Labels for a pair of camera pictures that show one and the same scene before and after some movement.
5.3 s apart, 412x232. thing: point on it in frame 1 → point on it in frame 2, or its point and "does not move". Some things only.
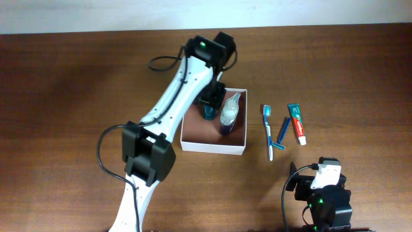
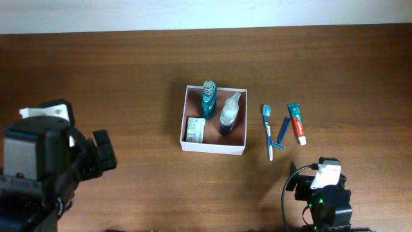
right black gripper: [302, 187] does not move
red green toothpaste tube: [298, 122] does not move
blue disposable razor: [277, 144] does not move
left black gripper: [210, 98] → [105, 149]
